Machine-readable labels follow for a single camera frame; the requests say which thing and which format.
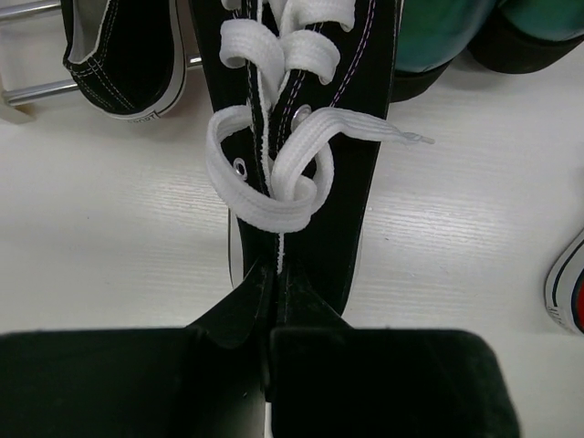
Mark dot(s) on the teal suede shoe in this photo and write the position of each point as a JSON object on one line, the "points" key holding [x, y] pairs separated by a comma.
{"points": [[521, 37], [432, 34]]}

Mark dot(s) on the black canvas sneaker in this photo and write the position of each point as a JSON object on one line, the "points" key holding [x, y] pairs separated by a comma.
{"points": [[123, 59], [300, 92]]}

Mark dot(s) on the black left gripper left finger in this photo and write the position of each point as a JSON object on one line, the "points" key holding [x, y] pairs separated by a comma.
{"points": [[202, 380]]}

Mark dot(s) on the cream metal shoe shelf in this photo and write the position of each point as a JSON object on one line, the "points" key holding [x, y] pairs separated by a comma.
{"points": [[36, 91]]}

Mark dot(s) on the teal suede shoe right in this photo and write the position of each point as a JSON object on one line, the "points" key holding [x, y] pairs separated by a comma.
{"points": [[521, 37]]}

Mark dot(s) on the red canvas sneaker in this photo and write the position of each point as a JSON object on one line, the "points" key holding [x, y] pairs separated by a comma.
{"points": [[563, 290]]}

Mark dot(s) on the teal suede shoe left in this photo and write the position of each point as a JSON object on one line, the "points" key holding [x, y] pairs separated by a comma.
{"points": [[432, 34]]}

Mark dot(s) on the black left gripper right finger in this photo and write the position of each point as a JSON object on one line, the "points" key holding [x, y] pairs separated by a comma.
{"points": [[328, 379]]}

